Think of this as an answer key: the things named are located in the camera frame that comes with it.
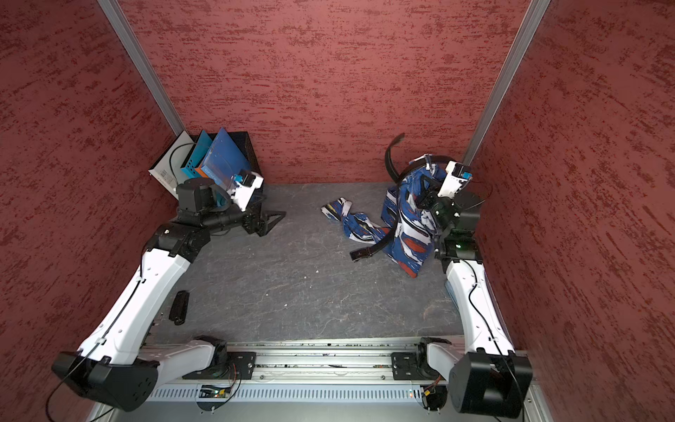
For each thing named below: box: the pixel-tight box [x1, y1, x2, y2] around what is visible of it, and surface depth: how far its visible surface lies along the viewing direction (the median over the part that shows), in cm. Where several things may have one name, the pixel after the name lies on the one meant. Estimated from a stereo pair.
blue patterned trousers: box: [320, 154, 446, 279], surface depth 82 cm
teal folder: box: [181, 130, 213, 179], surface depth 90 cm
